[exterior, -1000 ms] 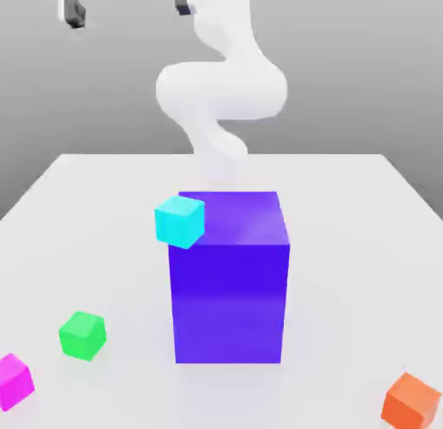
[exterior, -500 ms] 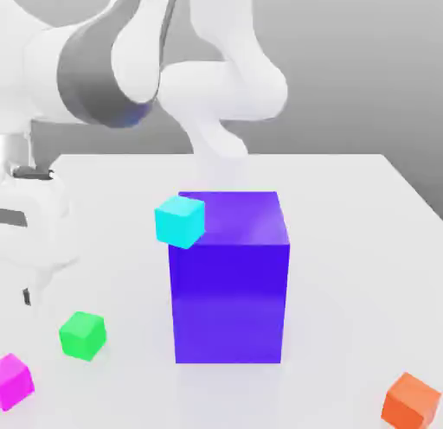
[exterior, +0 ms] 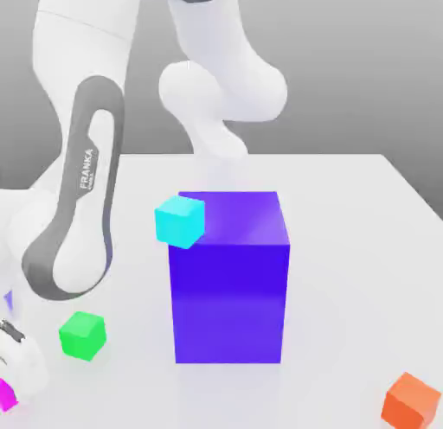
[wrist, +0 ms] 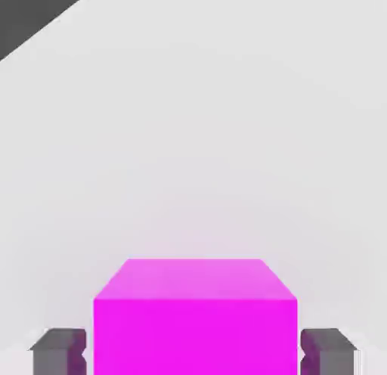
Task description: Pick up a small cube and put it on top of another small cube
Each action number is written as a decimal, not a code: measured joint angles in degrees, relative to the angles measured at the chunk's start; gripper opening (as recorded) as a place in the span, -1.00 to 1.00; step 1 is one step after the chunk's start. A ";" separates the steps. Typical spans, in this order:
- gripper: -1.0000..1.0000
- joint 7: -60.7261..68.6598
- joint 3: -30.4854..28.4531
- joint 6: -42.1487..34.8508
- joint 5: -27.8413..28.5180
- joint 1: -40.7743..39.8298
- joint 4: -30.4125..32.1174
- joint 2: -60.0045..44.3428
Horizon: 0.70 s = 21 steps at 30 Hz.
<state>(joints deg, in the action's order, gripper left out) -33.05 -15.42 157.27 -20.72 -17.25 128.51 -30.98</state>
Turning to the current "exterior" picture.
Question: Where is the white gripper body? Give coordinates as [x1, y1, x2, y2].
[0, 336, 50, 407]

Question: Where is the small magenta cube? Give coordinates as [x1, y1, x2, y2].
[0, 377, 19, 413]

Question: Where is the small green cube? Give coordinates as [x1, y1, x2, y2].
[58, 311, 108, 363]

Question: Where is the small cyan cube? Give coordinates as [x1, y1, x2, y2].
[153, 194, 206, 251]

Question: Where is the small orange cube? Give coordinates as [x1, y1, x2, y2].
[380, 371, 443, 429]

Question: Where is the large blue box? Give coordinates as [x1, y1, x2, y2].
[168, 190, 292, 365]

